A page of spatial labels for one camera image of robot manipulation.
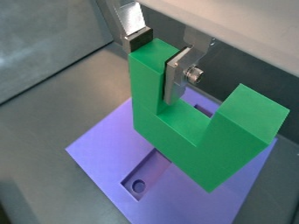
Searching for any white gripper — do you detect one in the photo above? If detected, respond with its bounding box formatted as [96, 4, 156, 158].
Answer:
[136, 0, 299, 105]

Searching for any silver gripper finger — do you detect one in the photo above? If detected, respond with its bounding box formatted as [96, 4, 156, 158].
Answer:
[107, 0, 153, 53]

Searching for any green U-shaped block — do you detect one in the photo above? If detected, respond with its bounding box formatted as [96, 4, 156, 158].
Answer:
[128, 38, 290, 193]

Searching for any purple board with cross slot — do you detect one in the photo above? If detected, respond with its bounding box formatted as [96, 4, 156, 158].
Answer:
[64, 86, 279, 224]

